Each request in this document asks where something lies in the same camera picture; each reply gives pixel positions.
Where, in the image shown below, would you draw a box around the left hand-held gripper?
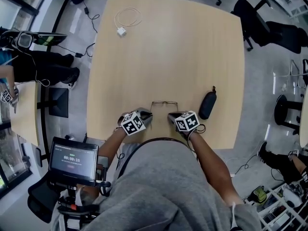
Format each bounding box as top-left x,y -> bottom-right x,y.
117,107 -> 153,137

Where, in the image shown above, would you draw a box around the black floor cable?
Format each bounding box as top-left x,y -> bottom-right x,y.
226,154 -> 258,175
51,1 -> 101,59

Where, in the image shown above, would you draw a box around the thin right gripper cable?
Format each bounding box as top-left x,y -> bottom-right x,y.
186,124 -> 206,154

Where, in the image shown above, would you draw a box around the person's left forearm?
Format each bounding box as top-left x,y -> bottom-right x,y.
98,128 -> 128,165

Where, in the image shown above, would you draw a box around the person's right forearm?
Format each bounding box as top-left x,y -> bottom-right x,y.
189,132 -> 244,205

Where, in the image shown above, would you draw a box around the black reclined office chair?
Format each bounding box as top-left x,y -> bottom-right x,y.
231,0 -> 305,54

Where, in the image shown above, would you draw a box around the thick black cable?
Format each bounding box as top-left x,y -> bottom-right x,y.
117,137 -> 193,175

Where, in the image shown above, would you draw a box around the black mesh office chair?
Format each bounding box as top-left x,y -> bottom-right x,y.
27,173 -> 63,223

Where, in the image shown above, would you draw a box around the white charger cable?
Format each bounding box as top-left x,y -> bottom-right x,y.
114,8 -> 143,30

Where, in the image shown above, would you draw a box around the person's grey sweatshirt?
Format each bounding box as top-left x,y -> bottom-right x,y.
49,140 -> 262,231

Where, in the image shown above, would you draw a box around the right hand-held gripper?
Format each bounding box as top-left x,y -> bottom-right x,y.
167,110 -> 201,133

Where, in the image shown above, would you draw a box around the black monitor mount rig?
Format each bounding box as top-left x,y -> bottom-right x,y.
47,155 -> 113,223

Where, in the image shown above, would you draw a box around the green and black bag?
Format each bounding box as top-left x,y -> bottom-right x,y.
247,186 -> 268,205

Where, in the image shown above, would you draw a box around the black stool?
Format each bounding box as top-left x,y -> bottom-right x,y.
274,94 -> 304,136

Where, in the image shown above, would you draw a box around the thin gripper cable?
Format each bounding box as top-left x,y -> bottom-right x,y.
186,124 -> 206,154
113,126 -> 126,168

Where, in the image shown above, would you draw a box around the small wooden table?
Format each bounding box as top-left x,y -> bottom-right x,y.
11,82 -> 40,146

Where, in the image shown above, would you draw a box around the thin left gripper cable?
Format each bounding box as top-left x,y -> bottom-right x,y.
113,126 -> 126,168

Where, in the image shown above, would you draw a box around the thin-framed eyeglasses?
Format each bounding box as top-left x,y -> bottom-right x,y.
150,101 -> 179,116

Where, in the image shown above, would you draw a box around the small black monitor screen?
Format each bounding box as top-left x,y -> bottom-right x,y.
49,136 -> 99,180

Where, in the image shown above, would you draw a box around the round wooden table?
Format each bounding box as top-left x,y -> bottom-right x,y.
299,88 -> 308,149

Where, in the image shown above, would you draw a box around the black table base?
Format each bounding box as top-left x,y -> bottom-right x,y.
37,87 -> 69,118

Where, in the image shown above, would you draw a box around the silver-framed black chair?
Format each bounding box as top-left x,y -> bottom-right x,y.
287,58 -> 308,98

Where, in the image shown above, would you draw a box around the black glasses case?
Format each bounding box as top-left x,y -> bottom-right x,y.
198,86 -> 218,120

